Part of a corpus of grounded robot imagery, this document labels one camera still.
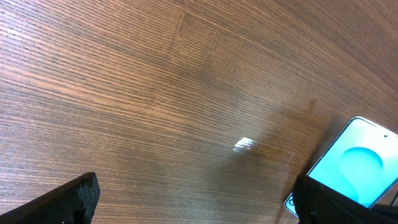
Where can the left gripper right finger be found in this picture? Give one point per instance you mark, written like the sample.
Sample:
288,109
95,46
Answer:
316,203

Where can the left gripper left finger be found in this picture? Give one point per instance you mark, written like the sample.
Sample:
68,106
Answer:
73,202

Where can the turquoise screen smartphone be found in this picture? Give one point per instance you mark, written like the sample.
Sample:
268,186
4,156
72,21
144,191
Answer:
360,163

